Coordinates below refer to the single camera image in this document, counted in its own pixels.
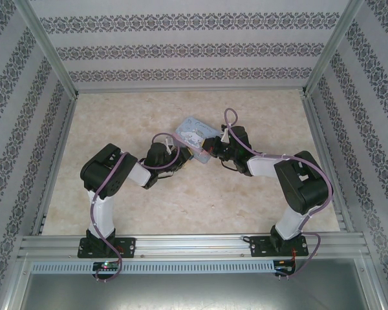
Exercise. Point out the blue plastic snack packet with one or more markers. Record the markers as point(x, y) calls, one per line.
point(195, 132)

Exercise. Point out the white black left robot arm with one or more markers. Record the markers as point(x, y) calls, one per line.
point(103, 213)

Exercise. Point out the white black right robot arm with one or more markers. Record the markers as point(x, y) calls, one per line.
point(294, 223)

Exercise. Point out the left controller circuit board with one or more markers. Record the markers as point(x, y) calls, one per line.
point(106, 266)

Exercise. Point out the controller circuit board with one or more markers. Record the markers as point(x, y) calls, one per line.
point(106, 266)
point(285, 267)

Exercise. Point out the right controller circuit board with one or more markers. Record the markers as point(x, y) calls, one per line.
point(285, 267)

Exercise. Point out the grey metal panel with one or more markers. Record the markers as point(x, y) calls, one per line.
point(194, 292)

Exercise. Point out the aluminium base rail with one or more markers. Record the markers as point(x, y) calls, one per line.
point(194, 245)

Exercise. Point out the aluminium side rail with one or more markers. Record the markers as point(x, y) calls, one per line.
point(329, 161)
point(56, 168)

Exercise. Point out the aluminium frame post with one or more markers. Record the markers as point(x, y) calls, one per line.
point(48, 48)
point(333, 48)

